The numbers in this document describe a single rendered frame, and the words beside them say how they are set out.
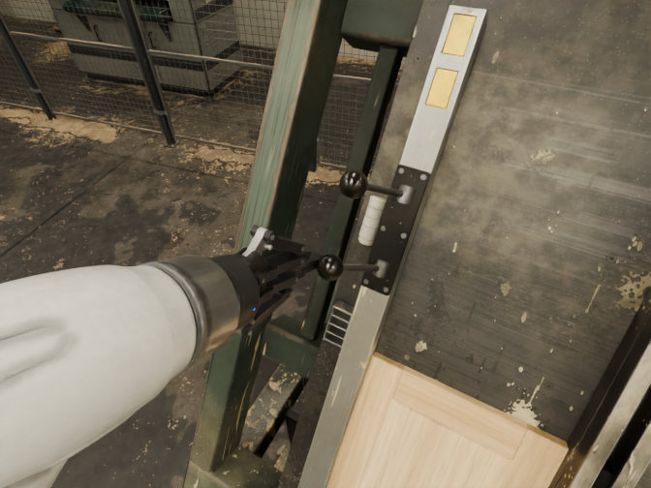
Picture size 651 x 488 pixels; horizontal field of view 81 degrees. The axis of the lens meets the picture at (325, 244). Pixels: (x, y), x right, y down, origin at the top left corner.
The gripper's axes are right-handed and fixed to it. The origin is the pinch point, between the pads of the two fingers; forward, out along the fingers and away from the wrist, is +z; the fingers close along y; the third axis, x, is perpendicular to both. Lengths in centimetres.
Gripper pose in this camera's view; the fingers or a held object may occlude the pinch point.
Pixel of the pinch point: (304, 261)
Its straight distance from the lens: 53.1
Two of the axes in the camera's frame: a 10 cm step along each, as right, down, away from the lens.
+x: 8.8, 3.4, -3.4
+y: -2.6, 9.3, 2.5
